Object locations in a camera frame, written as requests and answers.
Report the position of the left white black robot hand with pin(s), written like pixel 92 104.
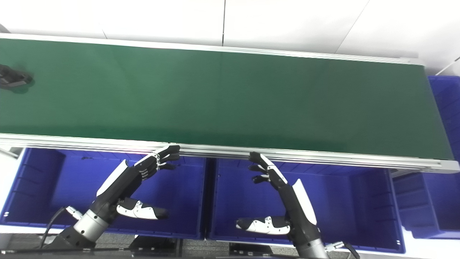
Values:
pixel 118 187

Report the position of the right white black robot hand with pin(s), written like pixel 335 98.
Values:
pixel 296 212

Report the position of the black flange part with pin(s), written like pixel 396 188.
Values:
pixel 12 77

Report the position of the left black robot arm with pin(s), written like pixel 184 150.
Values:
pixel 81 230

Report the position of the blue plastic bin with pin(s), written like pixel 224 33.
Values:
pixel 345 208
pixel 442 201
pixel 179 201

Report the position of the aluminium conveyor leg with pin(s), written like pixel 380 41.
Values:
pixel 9 153

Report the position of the black base block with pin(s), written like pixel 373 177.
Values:
pixel 251 249
pixel 154 246

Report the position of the green conveyor belt with aluminium frame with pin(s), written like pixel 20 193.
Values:
pixel 222 97

